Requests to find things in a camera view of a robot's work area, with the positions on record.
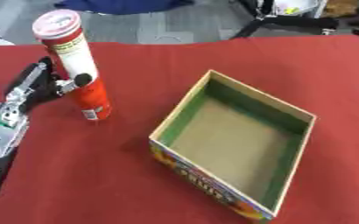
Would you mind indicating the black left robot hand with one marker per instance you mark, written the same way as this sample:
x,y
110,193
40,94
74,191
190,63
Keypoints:
x,y
34,84

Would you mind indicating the blue bag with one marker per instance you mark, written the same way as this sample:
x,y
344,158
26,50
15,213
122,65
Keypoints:
x,y
121,5

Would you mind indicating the red and white tube bottle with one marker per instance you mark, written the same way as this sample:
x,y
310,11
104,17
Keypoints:
x,y
83,84

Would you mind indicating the open cardboard box green inside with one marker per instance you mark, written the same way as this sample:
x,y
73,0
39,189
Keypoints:
x,y
233,143

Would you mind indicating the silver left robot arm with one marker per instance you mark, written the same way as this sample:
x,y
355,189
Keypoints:
x,y
1,131

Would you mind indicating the black tripod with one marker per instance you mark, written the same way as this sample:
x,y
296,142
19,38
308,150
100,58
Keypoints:
x,y
284,22

